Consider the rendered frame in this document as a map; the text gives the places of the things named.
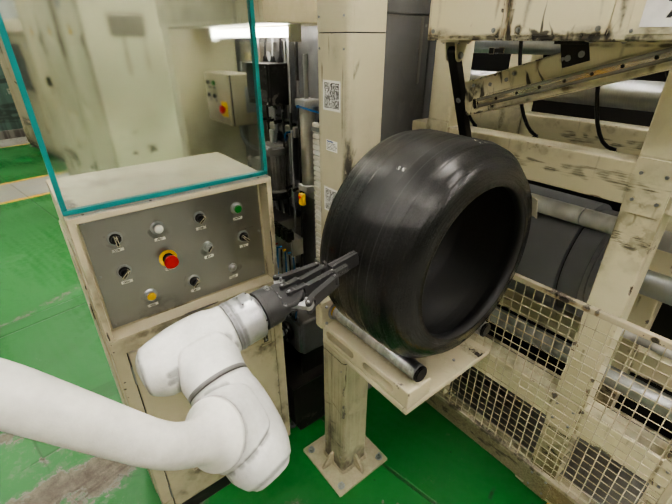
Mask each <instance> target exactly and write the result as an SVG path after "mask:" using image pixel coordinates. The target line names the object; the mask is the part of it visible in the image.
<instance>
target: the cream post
mask: <svg viewBox="0 0 672 504"><path fill-rule="evenodd" d="M387 1H388V0H317V27H318V80H319V133H320V186H321V239H322V233H323V229H324V225H325V221H326V218H327V215H328V212H329V211H328V210H326V209H325V205H324V185H325V186H327V187H329V188H332V189H334V190H336V191H338V190H339V188H340V186H341V184H342V183H343V181H344V180H345V178H346V177H347V175H348V174H349V172H350V171H351V170H352V168H353V167H354V166H355V165H356V164H357V162H358V161H359V160H360V159H361V158H362V157H363V156H364V155H365V154H366V153H367V152H368V151H369V150H371V149H372V148H373V147H374V146H376V145H377V144H378V143H380V138H381V118H382V98H383V79H384V59H385V40H386V33H385V32H386V20H387ZM323 79H324V80H332V81H341V94H340V113H339V112H334V111H329V110H324V109H323ZM326 139H328V140H331V141H335V142H337V153H335V152H331V151H328V150H326ZM323 345H324V398H325V451H326V452H327V454H328V455H329V454H330V452H332V451H333V452H334V462H335V463H336V464H337V466H338V467H339V468H340V469H341V470H342V471H344V470H346V469H347V468H348V467H349V466H351V465H352V464H353V463H354V454H357V455H358V458H359V459H360V458H361V457H362V456H363V455H364V451H365V431H366V411H367V392H368V382H367V381H366V380H365V379H364V378H363V377H362V376H361V375H359V374H358V373H357V372H356V371H355V370H354V369H353V368H351V367H350V366H349V365H348V364H347V363H346V362H345V361H343V360H342V359H341V358H340V357H339V356H338V355H337V354H336V353H334V352H333V351H332V350H331V349H330V348H329V347H328V346H326V345H325V344H324V343H323Z"/></svg>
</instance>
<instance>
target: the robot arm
mask: <svg viewBox="0 0 672 504"><path fill-rule="evenodd" d="M357 265H359V256H358V253H357V252H355V251H354V250H353V251H351V252H349V253H347V254H345V255H344V256H342V257H340V258H338V259H335V260H333V261H332V262H330V263H328V264H327V262H326V261H322V265H321V264H319V262H314V263H311V264H308V265H305V266H303V267H300V268H297V269H294V270H291V271H289V272H286V273H282V274H275V275H273V280H274V284H273V285H271V286H268V285H265V286H263V287H261V288H259V289H257V290H255V291H253V292H251V293H249V294H248V293H241V294H239V295H237V296H235V297H233V298H231V299H230V300H228V301H226V302H223V303H221V304H220V305H218V306H216V307H213V308H211V309H207V310H202V311H199V312H196V313H194V314H191V315H189V316H187V317H185V318H183V319H181V320H179V321H177V322H176V323H174V324H172V325H171V326H169V327H167V328H166V329H164V330H163V331H161V332H160V333H158V334H157V335H155V336H154V337H153V338H151V339H150V340H149V341H147V342H146V343H145V344H144V345H143V346H142V347H140V349H139V350H138V352H137V355H136V359H135V366H136V370H137V373H138V375H139V377H140V379H141V381H142V383H143V385H144V386H145V388H146V389H147V391H148V392H149V394H150V395H152V396H157V397H166V396H173V395H175V394H177V393H179V392H181V391H182V393H183V394H184V396H185V397H186V398H187V400H188V401H189V403H190V405H191V407H192V408H191V409H190V411H189V412H188V414H187V417H186V419H185V421H182V422H172V421H167V420H163V419H159V418H156V417H154V416H151V415H148V414H146V413H143V412H141V411H138V410H136V409H133V408H131V407H128V406H126V405H123V404H121V403H118V402H116V401H113V400H111V399H108V398H106V397H104V396H101V395H99V394H96V393H94V392H91V391H89V390H86V389H84V388H81V387H79V386H76V385H74V384H71V383H69V382H66V381H64V380H61V379H59V378H56V377H54V376H51V375H49V374H46V373H44V372H41V371H39V370H36V369H34V368H31V367H28V366H25V365H22V364H19V363H16V362H13V361H10V360H7V359H4V358H0V431H1V432H5V433H9V434H13V435H17V436H20V437H24V438H28V439H32V440H36V441H39V442H43V443H47V444H51V445H54V446H58V447H62V448H66V449H70V450H73V451H77V452H81V453H85V454H89V455H92V456H96V457H100V458H104V459H107V460H111V461H115V462H119V463H123V464H127V465H131V466H135V467H140V468H145V469H151V470H159V471H176V470H184V469H190V468H195V467H198V468H199V469H201V470H202V471H204V472H206V473H210V474H220V475H226V476H227V478H228V479H229V480H230V482H231V483H232V484H234V485H235V486H237V487H239V488H241V489H243V490H245V491H248V492H251V491H256V492H258V491H261V490H263V489H264V488H266V487H267V486H268V485H269V484H270V483H271V482H273V481H274V480H275V479H276V478H277V477H278V476H279V475H280V474H281V473H282V472H283V471H284V469H285V468H286V467H287V465H288V463H289V458H290V453H291V447H290V441H289V437H288V433H287V430H286V428H285V425H284V423H283V420H282V418H281V416H280V414H279V413H278V411H277V409H276V407H275V405H274V404H273V402H272V400H271V399H270V397H269V395H268V394H267V392H266V391H265V389H264V388H263V386H262V385H261V384H260V382H259V381H258V380H257V379H256V378H255V377H254V376H253V374H252V373H251V372H250V370H249V369H248V367H247V366H246V364H245V362H244V360H243V358H242V356H241V353H240V351H242V350H243V349H246V348H248V346H250V345H252V344H253V343H255V342H257V341H258V340H260V339H262V338H264V337H265V336H267V334H268V330H269V329H271V328H273V327H274V326H276V325H278V324H280V323H281V322H283V321H284V320H285V319H286V317H287V315H288V314H290V313H293V312H296V311H298V310H299V309H302V310H307V313H308V314H312V313H313V312H314V310H315V308H316V306H317V305H318V304H319V303H321V302H322V301H323V300H324V299H325V298H326V297H327V296H328V295H330V294H331V293H332V292H333V291H334V290H335V289H336V288H337V287H338V286H339V278H338V277H340V276H342V275H343V274H345V273H347V272H348V271H349V270H350V269H352V268H354V267H356V266H357ZM313 268H314V269H313Z"/></svg>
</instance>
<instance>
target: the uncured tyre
mask: <svg viewBox="0 0 672 504"><path fill-rule="evenodd" d="M470 139H478V138H473V137H468V136H463V135H458V134H453V133H448V132H443V131H438V130H433V129H416V130H410V131H404V132H401V133H398V134H395V135H392V136H390V137H388V138H386V139H385V140H383V141H381V142H380V143H378V144H377V145H376V146H374V147H373V148H372V149H371V150H369V151H368V152H367V153H366V154H365V155H364V156H363V157H362V158H361V159H360V160H359V161H358V162H357V164H356V165H355V166H354V167H353V168H352V170H351V171H350V172H349V174H348V175H347V177H346V178H345V180H344V181H343V183H342V184H341V186H340V188H339V190H338V192H337V193H336V195H335V198H334V200H333V202H332V204H331V207H330V209H329V212H328V215H327V218H326V221H325V225H324V229H323V233H322V239H321V246H320V264H321V265H322V261H326V262H327V264H328V263H330V262H332V261H333V260H335V259H338V258H340V257H342V256H344V255H345V254H347V253H349V252H351V251H353V250H354V251H355V252H357V253H358V256H359V265H357V266H356V267H354V268H352V269H350V270H349V271H348V272H347V273H345V274H343V275H342V276H340V277H338V278H339V286H338V287H337V288H336V289H335V290H334V291H333V292H332V293H331V294H330V295H328V296H329V297H330V299H331V301H332V302H333V304H334V305H335V307H336V308H337V309H338V311H339V312H340V313H341V314H342V315H343V316H344V317H346V318H347V319H348V320H350V321H351V322H352V323H354V324H355V325H356V326H358V327H359V328H360V329H362V330H363V331H364V332H366V333H367V334H368V335H370V336H371V337H372V338H373V339H375V340H376V341H377V342H379V343H380V344H381V345H383V346H384V347H385V348H387V349H388V350H390V351H392V352H394V353H397V354H400V355H402V356H405V357H409V358H422V357H427V356H432V355H436V354H441V353H444V352H447V351H449V350H451V349H453V348H455V347H456V346H458V345H460V344H461V343H462V342H464V341H465V340H466V339H468V338H469V337H470V336H471V335H472V334H473V333H474V332H475V331H476V330H477V329H478V328H479V327H480V326H481V325H482V324H483V323H484V322H485V321H486V319H487V318H488V317H489V316H490V314H491V313H492V312H493V310H494V309H495V308H496V306H497V305H498V303H499V302H500V300H501V299H502V297H503V295H504V294H505V292H506V290H507V289H508V287H509V285H510V283H511V281H512V279H513V277H514V275H515V273H516V271H517V268H518V266H519V263H520V261H521V258H522V255H523V253H524V250H525V246H526V243H527V239H528V235H529V230H530V225H531V217H532V195H531V189H530V186H529V183H528V180H527V178H526V176H525V174H524V172H523V170H522V167H521V165H520V163H519V161H518V160H517V158H516V157H515V156H514V155H513V154H512V153H511V152H510V151H508V150H507V149H505V148H503V147H501V146H500V145H498V144H496V143H494V142H492V141H488V140H485V141H486V142H488V143H490V144H482V145H481V144H479V143H477V142H475V141H474V140H470ZM399 164H404V165H407V166H410V167H409V168H408V169H407V170H406V171H405V172H404V173H403V174H400V173H397V172H394V171H393V170H394V169H395V168H396V167H397V166H398V165H399Z"/></svg>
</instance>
